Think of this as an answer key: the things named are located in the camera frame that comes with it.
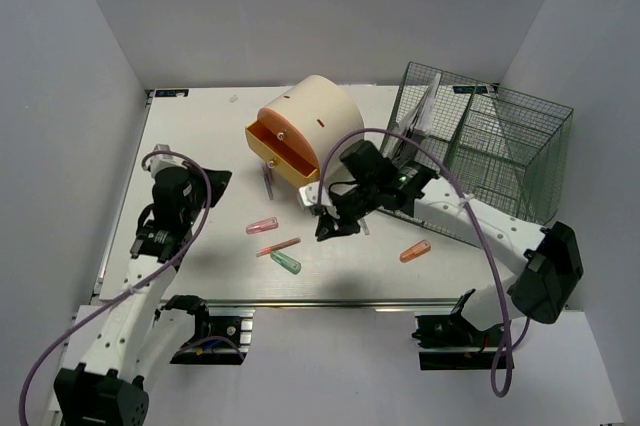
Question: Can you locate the green wire mesh organizer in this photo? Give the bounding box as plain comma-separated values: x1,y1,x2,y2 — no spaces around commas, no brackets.
381,62,574,225

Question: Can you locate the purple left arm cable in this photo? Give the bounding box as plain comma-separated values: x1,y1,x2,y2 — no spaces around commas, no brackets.
18,151,246,426

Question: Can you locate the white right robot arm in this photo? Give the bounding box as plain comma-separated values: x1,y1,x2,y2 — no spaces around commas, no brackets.
308,140,584,345

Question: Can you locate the white silver-spined booklet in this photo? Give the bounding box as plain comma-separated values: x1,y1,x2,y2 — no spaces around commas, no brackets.
387,72,441,167

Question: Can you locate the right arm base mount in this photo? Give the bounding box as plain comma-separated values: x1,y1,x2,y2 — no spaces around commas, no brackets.
412,314,504,371

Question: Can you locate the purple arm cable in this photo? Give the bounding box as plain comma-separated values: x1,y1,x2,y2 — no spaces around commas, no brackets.
18,151,246,426
317,128,532,399

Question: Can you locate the pink highlighter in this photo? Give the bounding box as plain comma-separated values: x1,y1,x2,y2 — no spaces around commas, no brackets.
245,217,279,235

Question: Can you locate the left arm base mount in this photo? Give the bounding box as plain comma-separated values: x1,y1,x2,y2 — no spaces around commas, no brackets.
153,295,252,366

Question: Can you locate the cream round drawer box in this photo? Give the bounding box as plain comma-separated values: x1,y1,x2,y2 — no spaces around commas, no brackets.
245,75,364,188

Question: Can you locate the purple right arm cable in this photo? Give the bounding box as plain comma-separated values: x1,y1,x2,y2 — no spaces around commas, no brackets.
317,128,532,399

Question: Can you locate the green highlighter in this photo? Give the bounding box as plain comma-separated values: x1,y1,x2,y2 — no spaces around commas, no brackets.
270,251,302,275

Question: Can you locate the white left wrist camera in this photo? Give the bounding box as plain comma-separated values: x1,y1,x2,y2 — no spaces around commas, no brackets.
143,144,181,177

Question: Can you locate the black table corner label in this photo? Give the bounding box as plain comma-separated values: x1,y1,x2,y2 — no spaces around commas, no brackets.
154,89,189,98

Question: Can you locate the purple pen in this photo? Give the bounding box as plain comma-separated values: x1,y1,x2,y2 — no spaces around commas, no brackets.
265,184,274,201

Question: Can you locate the red pen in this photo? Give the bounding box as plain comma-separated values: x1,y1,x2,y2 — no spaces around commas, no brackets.
255,237,301,257

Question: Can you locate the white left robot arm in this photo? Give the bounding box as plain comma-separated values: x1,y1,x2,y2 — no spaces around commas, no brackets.
54,164,232,425

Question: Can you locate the orange highlighter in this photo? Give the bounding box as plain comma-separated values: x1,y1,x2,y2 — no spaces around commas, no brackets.
399,240,431,263

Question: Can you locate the blue pen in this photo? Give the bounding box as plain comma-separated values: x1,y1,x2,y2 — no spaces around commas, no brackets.
359,218,370,235

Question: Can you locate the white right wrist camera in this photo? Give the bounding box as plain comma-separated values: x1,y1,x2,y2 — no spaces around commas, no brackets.
298,182,333,216

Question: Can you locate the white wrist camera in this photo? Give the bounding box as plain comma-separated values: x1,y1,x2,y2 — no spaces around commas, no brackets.
143,144,181,177
298,182,333,216

